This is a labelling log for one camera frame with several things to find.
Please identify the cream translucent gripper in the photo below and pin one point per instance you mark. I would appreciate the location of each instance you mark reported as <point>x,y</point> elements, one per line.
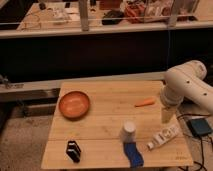
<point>167,114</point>

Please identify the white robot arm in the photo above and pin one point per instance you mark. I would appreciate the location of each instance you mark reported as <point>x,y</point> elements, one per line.
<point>185,81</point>

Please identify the black eraser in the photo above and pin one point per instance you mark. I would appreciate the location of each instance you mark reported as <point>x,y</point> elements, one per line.
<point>73,151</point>

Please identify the orange carrot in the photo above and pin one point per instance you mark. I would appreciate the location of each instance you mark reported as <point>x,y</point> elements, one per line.
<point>145,102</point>

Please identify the black power adapter box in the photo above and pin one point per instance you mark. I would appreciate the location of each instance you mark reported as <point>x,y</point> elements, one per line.
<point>199,127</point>

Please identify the blue cloth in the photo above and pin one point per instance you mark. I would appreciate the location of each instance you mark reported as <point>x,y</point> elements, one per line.
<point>134,156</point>

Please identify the orange wooden bowl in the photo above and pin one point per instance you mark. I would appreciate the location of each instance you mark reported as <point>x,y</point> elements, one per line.
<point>74,105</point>

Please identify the red object on shelf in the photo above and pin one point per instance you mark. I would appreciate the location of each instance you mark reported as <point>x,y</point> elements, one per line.
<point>135,13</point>

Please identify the black bag on shelf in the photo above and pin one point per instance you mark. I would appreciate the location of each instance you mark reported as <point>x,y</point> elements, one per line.
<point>112,17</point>

